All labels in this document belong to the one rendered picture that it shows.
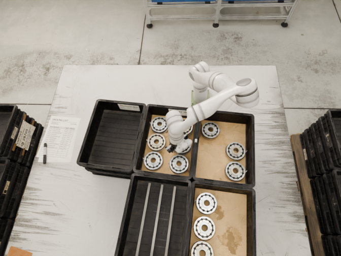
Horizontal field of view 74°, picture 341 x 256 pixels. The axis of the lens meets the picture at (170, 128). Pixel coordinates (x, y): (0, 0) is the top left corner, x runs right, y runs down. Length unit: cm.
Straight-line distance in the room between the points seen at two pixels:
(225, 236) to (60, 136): 116
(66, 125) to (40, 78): 144
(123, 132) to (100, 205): 43
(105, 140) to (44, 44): 221
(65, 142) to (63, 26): 217
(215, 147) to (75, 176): 86
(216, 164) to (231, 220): 28
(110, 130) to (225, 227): 82
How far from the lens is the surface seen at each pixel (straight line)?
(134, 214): 123
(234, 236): 122
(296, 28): 333
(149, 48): 287
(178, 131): 91
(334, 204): 193
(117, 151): 132
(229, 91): 93
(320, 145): 200
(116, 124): 139
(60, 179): 155
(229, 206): 123
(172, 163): 122
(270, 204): 142
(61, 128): 167
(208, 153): 127
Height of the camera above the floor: 203
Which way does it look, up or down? 65 degrees down
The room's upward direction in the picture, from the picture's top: 7 degrees counter-clockwise
